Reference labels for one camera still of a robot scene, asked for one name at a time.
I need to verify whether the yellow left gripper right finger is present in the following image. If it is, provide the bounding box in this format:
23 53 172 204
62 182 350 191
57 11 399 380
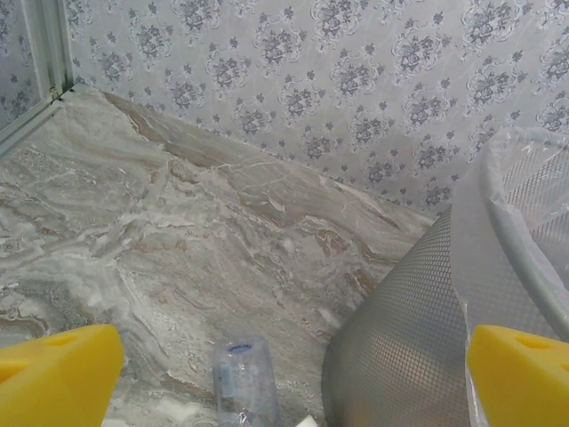
469 324 569 427

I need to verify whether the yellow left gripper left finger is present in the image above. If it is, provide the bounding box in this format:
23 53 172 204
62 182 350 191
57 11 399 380
0 323 124 427

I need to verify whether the clear water bottle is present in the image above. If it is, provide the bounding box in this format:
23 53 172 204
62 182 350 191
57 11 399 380
212 336 281 427

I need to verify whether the grey mesh waste bin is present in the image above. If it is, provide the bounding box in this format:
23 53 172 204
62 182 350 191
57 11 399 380
320 128 569 427

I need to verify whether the clear plastic bin liner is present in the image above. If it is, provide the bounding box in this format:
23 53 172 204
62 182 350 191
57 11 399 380
449 126 569 427

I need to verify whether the left aluminium side rail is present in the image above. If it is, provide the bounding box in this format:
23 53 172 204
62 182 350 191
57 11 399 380
0 86 68 157

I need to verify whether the left aluminium frame post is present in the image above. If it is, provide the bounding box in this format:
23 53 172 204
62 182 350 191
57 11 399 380
20 0 76 102

